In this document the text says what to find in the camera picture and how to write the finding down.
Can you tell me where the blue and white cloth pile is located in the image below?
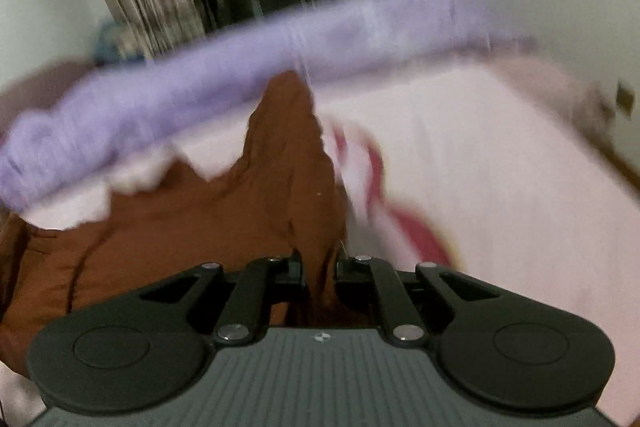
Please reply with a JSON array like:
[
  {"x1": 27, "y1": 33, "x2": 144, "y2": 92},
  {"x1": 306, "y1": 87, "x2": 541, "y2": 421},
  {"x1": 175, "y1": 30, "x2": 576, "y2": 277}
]
[{"x1": 94, "y1": 21, "x2": 148, "y2": 65}]

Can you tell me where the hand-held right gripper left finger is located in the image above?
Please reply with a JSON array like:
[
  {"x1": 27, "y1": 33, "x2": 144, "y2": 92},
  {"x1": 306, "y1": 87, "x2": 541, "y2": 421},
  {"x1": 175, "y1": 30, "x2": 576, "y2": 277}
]
[{"x1": 137, "y1": 249, "x2": 304, "y2": 344}]

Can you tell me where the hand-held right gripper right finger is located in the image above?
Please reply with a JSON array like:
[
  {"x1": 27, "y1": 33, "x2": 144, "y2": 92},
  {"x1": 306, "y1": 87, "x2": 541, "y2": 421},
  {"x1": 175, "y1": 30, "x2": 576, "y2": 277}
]
[{"x1": 336, "y1": 255, "x2": 501, "y2": 347}]

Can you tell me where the pink printed bed sheet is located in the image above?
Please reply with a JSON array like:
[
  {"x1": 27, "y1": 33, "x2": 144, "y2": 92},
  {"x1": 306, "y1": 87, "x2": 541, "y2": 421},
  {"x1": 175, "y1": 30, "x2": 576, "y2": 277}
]
[{"x1": 25, "y1": 52, "x2": 640, "y2": 413}]

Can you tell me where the purple duvet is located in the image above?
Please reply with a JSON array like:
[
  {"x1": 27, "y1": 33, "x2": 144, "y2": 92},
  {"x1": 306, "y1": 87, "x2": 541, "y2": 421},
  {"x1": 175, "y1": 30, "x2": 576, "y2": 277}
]
[{"x1": 0, "y1": 0, "x2": 541, "y2": 214}]

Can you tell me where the brass wall socket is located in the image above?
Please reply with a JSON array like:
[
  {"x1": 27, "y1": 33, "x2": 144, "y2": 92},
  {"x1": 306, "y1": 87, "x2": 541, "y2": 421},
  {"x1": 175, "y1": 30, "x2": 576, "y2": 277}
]
[{"x1": 616, "y1": 78, "x2": 637, "y2": 111}]

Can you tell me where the mauve quilted headboard cover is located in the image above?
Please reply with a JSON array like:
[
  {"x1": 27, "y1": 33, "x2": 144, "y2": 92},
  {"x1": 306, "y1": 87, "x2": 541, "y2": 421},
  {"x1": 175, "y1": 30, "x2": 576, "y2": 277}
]
[{"x1": 0, "y1": 59, "x2": 98, "y2": 132}]

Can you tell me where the brown jacket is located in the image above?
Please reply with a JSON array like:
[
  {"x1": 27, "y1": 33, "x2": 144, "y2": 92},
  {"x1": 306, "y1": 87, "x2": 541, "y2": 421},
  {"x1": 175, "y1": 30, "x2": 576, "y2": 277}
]
[{"x1": 0, "y1": 72, "x2": 351, "y2": 378}]

